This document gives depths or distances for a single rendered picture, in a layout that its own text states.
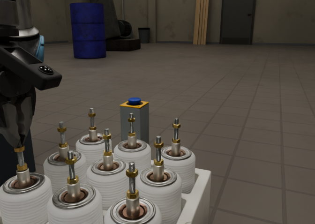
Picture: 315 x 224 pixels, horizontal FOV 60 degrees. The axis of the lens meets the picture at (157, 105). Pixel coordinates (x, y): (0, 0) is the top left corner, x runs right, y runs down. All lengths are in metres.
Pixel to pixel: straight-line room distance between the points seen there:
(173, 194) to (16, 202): 0.29
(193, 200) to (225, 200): 0.35
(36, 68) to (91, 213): 0.26
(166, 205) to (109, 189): 0.12
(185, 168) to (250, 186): 0.46
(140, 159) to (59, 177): 0.19
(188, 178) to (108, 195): 0.19
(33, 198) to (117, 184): 0.16
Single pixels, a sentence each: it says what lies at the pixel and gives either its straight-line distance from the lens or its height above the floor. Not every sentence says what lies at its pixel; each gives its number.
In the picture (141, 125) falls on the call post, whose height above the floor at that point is 0.25.
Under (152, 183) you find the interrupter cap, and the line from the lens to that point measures 0.55.
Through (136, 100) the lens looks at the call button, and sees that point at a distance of 0.85.
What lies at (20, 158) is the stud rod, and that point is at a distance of 0.59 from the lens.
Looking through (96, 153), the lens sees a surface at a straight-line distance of 0.74.
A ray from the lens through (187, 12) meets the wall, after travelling 10.92.
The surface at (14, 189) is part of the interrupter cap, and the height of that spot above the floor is 0.25.
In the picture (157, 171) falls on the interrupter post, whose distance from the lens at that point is 0.56.
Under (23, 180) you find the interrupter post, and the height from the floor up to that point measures 0.26.
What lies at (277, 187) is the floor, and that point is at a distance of 1.10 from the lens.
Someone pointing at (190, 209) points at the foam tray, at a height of 0.18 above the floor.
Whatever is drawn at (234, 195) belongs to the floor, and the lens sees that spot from 1.01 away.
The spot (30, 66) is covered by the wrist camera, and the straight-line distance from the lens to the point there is 0.48.
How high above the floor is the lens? 0.54
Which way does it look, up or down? 16 degrees down
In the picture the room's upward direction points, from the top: straight up
